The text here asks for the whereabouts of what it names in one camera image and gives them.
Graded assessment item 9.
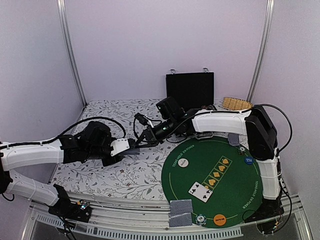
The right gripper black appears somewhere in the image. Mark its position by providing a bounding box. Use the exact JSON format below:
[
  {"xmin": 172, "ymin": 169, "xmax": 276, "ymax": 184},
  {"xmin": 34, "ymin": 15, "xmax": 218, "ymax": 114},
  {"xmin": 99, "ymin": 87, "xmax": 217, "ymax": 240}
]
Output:
[{"xmin": 134, "ymin": 117, "xmax": 177, "ymax": 149}]

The blue grey cloth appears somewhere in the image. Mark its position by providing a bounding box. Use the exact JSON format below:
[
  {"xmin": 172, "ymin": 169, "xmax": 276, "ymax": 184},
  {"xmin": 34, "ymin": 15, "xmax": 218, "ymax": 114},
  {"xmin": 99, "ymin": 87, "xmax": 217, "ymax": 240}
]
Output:
[{"xmin": 119, "ymin": 148, "xmax": 140, "ymax": 156}]

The white dealer button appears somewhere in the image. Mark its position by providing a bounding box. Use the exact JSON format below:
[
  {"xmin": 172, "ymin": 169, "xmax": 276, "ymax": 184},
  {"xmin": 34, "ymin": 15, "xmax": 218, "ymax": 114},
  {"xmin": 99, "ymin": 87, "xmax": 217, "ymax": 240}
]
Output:
[{"xmin": 178, "ymin": 158, "xmax": 189, "ymax": 168}]

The dealt card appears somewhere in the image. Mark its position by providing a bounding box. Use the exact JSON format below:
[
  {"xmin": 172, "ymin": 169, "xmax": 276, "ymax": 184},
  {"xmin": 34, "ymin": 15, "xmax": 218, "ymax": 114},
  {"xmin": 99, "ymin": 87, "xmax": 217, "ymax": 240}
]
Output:
[
  {"xmin": 168, "ymin": 212, "xmax": 193, "ymax": 228},
  {"xmin": 227, "ymin": 133, "xmax": 240, "ymax": 147},
  {"xmin": 169, "ymin": 199, "xmax": 193, "ymax": 214}
]

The face up clubs card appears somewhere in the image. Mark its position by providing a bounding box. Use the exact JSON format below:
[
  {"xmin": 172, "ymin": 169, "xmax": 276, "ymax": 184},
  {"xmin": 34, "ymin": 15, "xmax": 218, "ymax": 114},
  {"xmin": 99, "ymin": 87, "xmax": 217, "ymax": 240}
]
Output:
[{"xmin": 188, "ymin": 181, "xmax": 213, "ymax": 203}]

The blue small blind button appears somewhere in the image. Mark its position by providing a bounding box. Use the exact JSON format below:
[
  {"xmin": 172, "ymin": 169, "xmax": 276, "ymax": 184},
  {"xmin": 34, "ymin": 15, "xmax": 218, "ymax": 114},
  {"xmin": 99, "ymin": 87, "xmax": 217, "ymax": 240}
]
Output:
[{"xmin": 244, "ymin": 156, "xmax": 254, "ymax": 165}]

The green white poker chip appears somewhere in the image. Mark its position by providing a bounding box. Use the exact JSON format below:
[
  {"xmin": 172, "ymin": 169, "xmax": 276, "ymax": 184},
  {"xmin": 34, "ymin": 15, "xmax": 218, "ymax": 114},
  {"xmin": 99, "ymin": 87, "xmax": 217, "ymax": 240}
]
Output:
[{"xmin": 195, "ymin": 214, "xmax": 207, "ymax": 226}]

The orange big blind button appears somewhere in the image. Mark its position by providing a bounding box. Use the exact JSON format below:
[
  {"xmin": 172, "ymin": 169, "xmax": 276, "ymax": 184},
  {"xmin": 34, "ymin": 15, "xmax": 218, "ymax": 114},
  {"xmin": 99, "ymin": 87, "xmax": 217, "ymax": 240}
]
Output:
[{"xmin": 213, "ymin": 214, "xmax": 227, "ymax": 227}]

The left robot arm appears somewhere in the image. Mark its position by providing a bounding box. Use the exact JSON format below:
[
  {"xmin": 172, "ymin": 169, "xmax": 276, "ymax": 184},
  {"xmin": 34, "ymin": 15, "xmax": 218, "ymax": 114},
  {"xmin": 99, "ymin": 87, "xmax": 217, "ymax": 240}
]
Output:
[{"xmin": 0, "ymin": 121, "xmax": 135, "ymax": 217}]

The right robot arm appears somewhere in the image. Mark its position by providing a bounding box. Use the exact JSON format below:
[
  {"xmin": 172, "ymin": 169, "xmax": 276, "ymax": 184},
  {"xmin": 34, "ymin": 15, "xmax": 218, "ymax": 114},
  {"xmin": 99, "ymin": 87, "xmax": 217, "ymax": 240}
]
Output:
[{"xmin": 110, "ymin": 97, "xmax": 281, "ymax": 218}]

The black poker chip case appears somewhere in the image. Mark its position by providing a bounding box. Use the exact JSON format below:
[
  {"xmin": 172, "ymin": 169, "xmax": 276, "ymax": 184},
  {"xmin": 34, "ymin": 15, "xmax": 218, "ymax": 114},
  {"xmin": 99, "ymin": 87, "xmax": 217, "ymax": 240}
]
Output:
[{"xmin": 165, "ymin": 71, "xmax": 215, "ymax": 111}]

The woven bamboo tray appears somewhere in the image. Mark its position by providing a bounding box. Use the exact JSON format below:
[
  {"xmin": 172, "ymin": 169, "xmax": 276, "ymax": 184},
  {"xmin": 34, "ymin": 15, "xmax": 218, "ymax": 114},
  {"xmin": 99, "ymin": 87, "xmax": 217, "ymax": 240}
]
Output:
[{"xmin": 222, "ymin": 97, "xmax": 254, "ymax": 111}]

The green round poker mat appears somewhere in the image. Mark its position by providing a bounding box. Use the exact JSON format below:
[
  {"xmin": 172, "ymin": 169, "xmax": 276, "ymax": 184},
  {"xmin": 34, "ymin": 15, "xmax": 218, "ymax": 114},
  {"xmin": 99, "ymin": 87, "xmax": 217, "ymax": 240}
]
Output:
[{"xmin": 161, "ymin": 136, "xmax": 263, "ymax": 229}]

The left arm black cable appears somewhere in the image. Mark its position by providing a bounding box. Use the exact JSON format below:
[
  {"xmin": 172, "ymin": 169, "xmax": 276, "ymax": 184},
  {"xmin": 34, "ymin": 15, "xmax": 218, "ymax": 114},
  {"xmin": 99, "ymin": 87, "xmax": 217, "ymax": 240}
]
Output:
[{"xmin": 0, "ymin": 116, "xmax": 127, "ymax": 148}]

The front aluminium rail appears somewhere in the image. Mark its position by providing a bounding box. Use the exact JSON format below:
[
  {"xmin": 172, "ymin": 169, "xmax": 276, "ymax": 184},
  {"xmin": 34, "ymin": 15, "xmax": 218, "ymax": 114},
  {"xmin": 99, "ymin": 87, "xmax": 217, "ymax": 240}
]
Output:
[{"xmin": 21, "ymin": 194, "xmax": 317, "ymax": 240}]

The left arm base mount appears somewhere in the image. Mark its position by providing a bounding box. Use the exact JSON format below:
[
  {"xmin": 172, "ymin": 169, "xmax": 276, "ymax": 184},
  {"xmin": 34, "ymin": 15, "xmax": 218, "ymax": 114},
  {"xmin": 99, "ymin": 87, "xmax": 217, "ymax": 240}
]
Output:
[{"xmin": 48, "ymin": 184, "xmax": 92, "ymax": 223}]

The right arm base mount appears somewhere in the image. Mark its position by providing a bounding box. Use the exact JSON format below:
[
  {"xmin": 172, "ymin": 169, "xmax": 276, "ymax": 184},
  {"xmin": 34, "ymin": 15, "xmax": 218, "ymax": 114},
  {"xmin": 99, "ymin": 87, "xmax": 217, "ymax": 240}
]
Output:
[{"xmin": 241, "ymin": 192, "xmax": 293, "ymax": 236}]

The right aluminium frame post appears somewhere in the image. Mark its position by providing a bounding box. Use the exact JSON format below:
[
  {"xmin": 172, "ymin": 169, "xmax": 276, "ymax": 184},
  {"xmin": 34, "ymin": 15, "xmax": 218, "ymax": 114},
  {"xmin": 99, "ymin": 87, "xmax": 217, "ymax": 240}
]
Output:
[{"xmin": 246, "ymin": 0, "xmax": 275, "ymax": 102}]

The aluminium frame post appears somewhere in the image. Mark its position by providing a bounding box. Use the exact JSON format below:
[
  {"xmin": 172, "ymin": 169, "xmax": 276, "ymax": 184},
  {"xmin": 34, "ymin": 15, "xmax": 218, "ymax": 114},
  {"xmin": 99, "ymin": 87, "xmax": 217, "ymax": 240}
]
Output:
[
  {"xmin": 246, "ymin": 0, "xmax": 275, "ymax": 102},
  {"xmin": 56, "ymin": 0, "xmax": 88, "ymax": 107}
]

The left aluminium frame post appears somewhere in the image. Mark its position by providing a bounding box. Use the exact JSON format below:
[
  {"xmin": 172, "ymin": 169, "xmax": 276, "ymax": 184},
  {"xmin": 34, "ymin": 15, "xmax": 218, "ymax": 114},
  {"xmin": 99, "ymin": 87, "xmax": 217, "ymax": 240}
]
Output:
[{"xmin": 56, "ymin": 0, "xmax": 88, "ymax": 107}]

